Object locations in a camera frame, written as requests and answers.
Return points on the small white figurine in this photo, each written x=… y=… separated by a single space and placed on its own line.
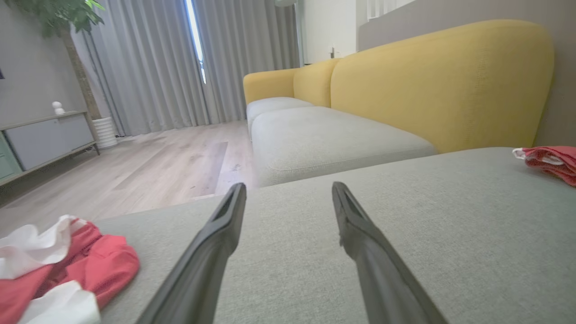
x=57 y=108

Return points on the white ribbed plant pot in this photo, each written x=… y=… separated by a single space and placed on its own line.
x=105 y=132

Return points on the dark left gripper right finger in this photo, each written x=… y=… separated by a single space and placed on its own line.
x=382 y=270

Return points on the wide grey sofa seat cushion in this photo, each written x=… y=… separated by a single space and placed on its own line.
x=324 y=139

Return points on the grey curtain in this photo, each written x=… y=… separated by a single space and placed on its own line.
x=144 y=67
x=247 y=58

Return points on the grey wooden sideboard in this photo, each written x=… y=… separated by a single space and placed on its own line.
x=49 y=139

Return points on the red shirt with white sleeves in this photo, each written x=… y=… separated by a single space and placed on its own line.
x=103 y=265

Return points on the white door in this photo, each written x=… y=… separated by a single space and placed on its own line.
x=328 y=27

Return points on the green potted tree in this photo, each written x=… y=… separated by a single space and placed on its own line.
x=63 y=13

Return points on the yellow sofa armrest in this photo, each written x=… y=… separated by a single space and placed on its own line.
x=267 y=83

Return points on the red garment with white trim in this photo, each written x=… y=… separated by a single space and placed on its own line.
x=553 y=164

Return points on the wide yellow sofa backrest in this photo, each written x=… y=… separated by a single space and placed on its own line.
x=441 y=85

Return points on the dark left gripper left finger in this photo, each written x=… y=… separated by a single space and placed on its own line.
x=202 y=265

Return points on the small grey sofa seat cushion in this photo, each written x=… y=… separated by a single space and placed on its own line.
x=270 y=104

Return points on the narrow yellow sofa backrest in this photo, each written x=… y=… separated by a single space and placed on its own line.
x=315 y=83

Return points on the white slatted panel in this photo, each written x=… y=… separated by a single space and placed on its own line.
x=382 y=6

